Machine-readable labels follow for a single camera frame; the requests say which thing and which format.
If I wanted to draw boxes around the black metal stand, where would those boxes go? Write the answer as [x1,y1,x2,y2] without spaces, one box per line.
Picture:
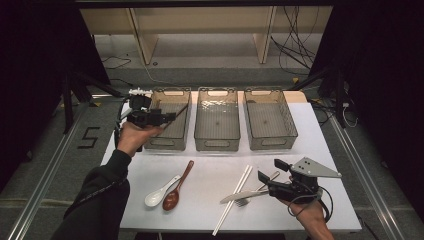
[289,66,348,129]
[61,71,124,134]

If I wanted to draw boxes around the metal fork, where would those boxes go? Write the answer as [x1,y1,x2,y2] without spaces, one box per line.
[234,170,281,208]

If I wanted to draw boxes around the black curtain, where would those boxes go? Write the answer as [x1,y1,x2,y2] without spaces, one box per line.
[309,0,424,214]
[0,0,111,188]

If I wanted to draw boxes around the brown wooden chopstick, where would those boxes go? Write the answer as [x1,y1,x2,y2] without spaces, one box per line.
[163,103,189,133]

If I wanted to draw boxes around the brown wooden spoon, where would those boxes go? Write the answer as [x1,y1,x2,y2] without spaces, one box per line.
[162,160,195,212]

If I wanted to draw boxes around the person's right hand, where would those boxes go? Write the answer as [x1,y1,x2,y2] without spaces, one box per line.
[279,196,329,234]

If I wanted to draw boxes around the bundle of black floor cables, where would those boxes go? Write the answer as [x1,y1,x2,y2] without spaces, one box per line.
[269,6,318,76]

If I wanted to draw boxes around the aluminium floor rail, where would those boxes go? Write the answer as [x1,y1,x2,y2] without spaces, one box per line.
[328,114,406,240]
[6,103,91,240]

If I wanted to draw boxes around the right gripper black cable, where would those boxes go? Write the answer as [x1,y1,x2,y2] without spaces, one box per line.
[286,186,334,223]

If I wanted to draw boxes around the white floor cable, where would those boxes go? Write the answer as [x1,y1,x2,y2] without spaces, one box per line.
[139,63,174,86]

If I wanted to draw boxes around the white chopstick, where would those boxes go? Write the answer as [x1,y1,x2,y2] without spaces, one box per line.
[212,164,251,237]
[214,164,253,234]

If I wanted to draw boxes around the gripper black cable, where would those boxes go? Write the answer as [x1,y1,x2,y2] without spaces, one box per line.
[114,96,132,148]
[286,186,334,223]

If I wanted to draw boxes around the clear grey plastic bin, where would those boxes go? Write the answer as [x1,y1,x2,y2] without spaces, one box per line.
[193,86,242,153]
[243,87,299,152]
[143,87,193,152]

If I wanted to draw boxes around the white cable with plug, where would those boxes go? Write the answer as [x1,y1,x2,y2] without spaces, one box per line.
[341,101,359,129]

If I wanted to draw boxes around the beige wooden shelf unit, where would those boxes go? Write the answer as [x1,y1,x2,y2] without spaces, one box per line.
[79,6,334,66]

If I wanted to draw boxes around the white ceramic spoon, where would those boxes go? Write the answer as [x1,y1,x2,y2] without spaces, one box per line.
[144,174,182,208]

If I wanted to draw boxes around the thin black floor cable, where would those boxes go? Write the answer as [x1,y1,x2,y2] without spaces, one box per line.
[101,54,133,70]

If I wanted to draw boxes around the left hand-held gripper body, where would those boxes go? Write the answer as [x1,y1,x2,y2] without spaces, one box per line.
[126,87,164,129]

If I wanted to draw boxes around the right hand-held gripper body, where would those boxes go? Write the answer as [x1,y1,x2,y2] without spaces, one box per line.
[268,157,343,204]

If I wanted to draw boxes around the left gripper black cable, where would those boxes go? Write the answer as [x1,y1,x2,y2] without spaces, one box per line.
[114,96,132,148]

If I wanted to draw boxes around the person's left hand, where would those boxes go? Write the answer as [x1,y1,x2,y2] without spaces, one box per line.
[117,121,164,158]

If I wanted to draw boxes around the black frame bar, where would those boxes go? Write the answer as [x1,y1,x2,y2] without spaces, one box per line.
[74,0,334,9]

